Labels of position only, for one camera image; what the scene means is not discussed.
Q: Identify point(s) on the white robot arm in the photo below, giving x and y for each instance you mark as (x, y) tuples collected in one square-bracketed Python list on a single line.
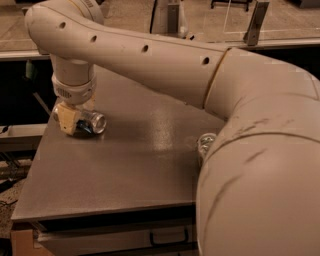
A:
[(258, 192)]

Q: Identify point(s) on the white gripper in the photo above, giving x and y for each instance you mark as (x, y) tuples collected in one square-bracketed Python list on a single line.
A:
[(76, 93)]

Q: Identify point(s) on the silver blue redbull can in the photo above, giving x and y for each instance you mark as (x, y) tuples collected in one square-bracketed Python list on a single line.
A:
[(91, 122)]

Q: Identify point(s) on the silver green soda can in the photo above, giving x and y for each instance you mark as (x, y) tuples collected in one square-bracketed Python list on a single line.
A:
[(204, 143)]

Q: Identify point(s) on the glass barrier panel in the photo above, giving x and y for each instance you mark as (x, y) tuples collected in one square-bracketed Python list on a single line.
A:
[(224, 22)]

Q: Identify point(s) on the metal bracket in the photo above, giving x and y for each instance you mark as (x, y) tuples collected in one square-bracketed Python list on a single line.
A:
[(252, 34), (172, 18)]

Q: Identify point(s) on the right metal bracket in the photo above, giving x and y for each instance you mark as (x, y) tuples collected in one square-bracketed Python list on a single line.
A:
[(252, 34)]

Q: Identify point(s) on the grey drawer with handle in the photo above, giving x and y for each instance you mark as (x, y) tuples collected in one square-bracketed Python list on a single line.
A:
[(124, 243)]

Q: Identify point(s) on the middle metal bracket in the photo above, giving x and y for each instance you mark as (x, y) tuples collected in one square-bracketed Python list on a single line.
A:
[(172, 18)]

